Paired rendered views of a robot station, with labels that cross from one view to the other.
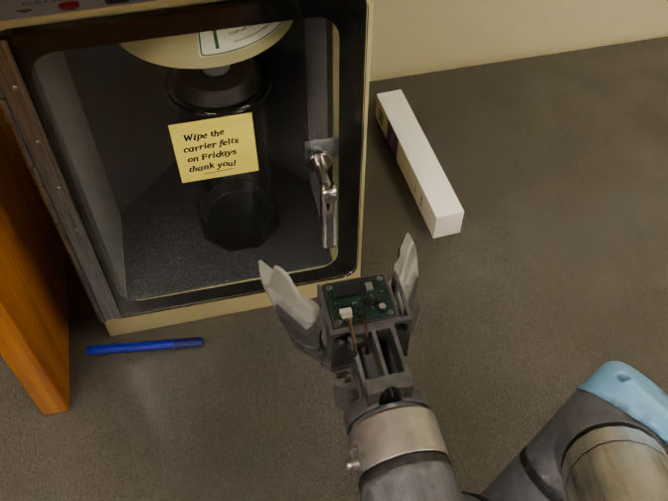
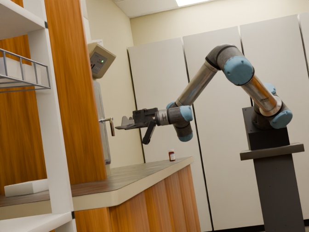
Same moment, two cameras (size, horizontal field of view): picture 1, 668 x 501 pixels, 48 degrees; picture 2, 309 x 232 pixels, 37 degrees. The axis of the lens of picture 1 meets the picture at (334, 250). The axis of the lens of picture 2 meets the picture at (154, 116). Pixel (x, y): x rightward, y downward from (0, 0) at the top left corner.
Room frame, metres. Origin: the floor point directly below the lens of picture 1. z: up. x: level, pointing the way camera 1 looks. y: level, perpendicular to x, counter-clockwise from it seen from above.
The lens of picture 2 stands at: (-0.55, 1.93, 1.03)
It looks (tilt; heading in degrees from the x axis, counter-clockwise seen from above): 4 degrees up; 293
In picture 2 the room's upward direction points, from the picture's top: 9 degrees counter-clockwise
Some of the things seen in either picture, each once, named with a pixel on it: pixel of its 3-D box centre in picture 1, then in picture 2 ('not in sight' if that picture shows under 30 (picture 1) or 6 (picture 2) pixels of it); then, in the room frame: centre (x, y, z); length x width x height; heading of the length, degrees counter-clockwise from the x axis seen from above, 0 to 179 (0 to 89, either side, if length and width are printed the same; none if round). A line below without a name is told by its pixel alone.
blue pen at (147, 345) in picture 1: (145, 346); not in sight; (0.47, 0.23, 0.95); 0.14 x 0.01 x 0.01; 95
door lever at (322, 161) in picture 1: (325, 203); (108, 126); (0.50, 0.01, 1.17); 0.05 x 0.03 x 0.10; 13
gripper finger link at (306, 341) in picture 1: (316, 328); (134, 125); (0.36, 0.02, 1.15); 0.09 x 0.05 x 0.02; 49
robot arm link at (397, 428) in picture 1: (392, 445); (163, 117); (0.24, -0.05, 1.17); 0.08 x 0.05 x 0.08; 103
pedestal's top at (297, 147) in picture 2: not in sight; (271, 151); (-0.12, -0.61, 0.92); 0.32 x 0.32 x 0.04; 10
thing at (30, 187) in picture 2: not in sight; (31, 187); (0.57, 0.55, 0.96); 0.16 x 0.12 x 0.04; 95
